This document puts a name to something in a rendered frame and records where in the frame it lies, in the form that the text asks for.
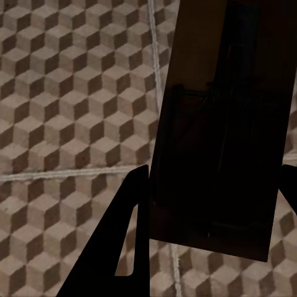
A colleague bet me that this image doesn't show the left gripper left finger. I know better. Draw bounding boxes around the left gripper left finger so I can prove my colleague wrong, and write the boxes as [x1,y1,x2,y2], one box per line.
[56,165,150,297]

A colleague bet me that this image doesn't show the mousetrap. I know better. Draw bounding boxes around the mousetrap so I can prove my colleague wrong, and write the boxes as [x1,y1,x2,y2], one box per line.
[148,0,297,262]

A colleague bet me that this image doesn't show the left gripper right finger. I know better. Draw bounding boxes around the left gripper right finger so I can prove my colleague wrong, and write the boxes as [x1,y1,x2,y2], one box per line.
[278,164,297,214]

